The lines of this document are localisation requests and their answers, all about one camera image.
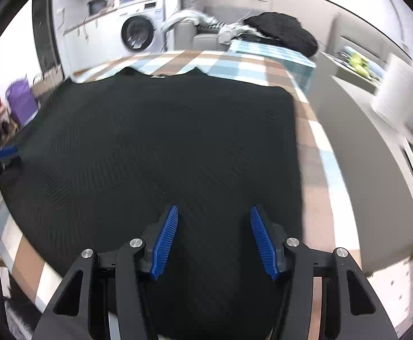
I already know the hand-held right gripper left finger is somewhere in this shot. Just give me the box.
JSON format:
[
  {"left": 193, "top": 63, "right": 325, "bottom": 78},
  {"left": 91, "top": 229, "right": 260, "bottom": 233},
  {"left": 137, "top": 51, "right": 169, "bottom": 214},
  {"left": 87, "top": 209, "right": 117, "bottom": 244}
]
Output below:
[{"left": 32, "top": 204, "right": 179, "bottom": 340}]

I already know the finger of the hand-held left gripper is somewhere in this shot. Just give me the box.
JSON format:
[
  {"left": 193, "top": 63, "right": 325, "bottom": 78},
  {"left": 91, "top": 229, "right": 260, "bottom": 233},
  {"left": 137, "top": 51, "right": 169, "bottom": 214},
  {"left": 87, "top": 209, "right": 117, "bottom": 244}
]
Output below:
[{"left": 0, "top": 145, "right": 19, "bottom": 160}]

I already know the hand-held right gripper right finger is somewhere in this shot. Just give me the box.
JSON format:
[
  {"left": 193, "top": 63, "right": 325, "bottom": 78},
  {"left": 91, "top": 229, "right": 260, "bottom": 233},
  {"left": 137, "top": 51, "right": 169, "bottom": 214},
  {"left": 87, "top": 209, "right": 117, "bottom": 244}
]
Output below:
[{"left": 250, "top": 204, "right": 399, "bottom": 340}]

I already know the black knit shirt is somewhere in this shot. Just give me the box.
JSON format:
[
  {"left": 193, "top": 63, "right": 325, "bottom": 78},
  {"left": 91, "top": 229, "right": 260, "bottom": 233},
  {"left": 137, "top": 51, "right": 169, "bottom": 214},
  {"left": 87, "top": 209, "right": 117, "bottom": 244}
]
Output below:
[{"left": 0, "top": 67, "right": 304, "bottom": 340}]

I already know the purple bin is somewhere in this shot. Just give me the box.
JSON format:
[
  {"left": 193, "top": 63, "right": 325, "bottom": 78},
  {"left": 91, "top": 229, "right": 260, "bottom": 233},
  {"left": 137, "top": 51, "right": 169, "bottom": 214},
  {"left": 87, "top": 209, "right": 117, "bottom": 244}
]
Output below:
[{"left": 5, "top": 79, "right": 39, "bottom": 127}]

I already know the grey counter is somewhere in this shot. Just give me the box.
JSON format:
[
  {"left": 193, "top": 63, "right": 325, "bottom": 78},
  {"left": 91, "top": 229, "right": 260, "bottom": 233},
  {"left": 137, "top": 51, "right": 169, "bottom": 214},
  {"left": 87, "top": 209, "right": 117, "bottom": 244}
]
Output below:
[{"left": 311, "top": 51, "right": 413, "bottom": 274}]

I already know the white base cabinet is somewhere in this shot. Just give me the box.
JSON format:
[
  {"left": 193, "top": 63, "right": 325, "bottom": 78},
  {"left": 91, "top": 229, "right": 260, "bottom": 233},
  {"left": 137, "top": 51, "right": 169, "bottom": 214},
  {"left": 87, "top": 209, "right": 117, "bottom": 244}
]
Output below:
[{"left": 63, "top": 16, "right": 126, "bottom": 76}]

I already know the white washing machine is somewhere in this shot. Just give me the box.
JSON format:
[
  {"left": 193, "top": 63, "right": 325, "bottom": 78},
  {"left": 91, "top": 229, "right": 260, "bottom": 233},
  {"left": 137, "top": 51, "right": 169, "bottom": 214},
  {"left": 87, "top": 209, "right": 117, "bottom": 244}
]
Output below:
[{"left": 116, "top": 0, "right": 167, "bottom": 56}]

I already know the grey low cabinet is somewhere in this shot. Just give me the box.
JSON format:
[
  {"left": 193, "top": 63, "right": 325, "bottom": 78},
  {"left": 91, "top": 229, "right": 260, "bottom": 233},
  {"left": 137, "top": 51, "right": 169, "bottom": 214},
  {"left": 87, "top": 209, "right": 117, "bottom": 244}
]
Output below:
[{"left": 330, "top": 52, "right": 385, "bottom": 93}]

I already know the teal checked blanket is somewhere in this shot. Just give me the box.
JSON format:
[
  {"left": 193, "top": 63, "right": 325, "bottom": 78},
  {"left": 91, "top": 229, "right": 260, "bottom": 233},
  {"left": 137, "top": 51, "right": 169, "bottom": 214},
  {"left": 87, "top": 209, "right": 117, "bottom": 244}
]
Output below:
[{"left": 228, "top": 39, "right": 318, "bottom": 90}]

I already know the white paper roll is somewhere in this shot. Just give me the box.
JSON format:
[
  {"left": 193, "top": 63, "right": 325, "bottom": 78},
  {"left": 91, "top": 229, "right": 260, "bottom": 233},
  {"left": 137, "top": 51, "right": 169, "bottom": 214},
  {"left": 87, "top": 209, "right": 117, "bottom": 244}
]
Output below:
[{"left": 371, "top": 52, "right": 413, "bottom": 136}]

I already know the yellow-green object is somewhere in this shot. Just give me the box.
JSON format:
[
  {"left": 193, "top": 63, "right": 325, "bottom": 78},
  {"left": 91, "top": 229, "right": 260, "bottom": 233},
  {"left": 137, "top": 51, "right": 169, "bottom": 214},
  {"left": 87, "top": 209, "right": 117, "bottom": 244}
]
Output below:
[{"left": 347, "top": 52, "right": 371, "bottom": 74}]

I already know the grey armchair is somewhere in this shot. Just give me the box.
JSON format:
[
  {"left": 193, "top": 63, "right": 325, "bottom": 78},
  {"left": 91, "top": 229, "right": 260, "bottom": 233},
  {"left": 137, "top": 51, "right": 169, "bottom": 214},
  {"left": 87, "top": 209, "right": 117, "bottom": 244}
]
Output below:
[{"left": 174, "top": 21, "right": 236, "bottom": 52}]

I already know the black cloth pile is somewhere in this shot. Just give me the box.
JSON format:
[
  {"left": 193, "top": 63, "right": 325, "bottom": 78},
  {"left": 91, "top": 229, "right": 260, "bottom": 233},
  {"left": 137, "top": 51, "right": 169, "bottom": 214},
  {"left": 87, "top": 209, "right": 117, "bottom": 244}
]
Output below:
[{"left": 244, "top": 11, "right": 319, "bottom": 58}]

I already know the grey and white cloth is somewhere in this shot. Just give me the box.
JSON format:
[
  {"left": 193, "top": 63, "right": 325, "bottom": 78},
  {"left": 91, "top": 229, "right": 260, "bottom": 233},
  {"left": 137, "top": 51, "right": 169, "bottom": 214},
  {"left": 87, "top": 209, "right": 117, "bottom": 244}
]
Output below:
[{"left": 161, "top": 8, "right": 215, "bottom": 33}]

